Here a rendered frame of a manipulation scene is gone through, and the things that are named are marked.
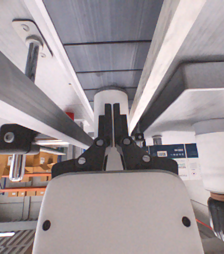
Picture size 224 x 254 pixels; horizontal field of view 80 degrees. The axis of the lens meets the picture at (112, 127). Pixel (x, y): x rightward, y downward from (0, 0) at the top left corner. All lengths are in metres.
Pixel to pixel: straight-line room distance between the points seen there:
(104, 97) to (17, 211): 9.14
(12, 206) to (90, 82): 9.20
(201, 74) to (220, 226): 0.35
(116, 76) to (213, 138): 0.33
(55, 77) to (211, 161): 0.41
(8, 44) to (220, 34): 0.27
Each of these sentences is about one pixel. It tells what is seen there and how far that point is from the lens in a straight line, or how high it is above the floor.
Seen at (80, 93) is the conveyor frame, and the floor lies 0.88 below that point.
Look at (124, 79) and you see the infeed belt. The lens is 0.18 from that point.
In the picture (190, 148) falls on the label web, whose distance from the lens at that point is 0.65.
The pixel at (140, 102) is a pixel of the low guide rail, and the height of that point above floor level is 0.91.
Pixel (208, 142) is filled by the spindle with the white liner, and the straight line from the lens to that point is 0.44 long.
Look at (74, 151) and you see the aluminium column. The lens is 0.51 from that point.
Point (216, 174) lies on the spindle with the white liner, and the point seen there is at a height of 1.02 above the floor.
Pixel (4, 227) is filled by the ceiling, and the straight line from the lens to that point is 8.22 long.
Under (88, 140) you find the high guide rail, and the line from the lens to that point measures 0.15.
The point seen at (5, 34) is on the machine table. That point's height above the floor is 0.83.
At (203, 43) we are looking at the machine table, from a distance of 0.24.
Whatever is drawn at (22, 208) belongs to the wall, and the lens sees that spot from 9.13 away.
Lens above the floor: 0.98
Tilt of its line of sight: 14 degrees down
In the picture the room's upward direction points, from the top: 178 degrees clockwise
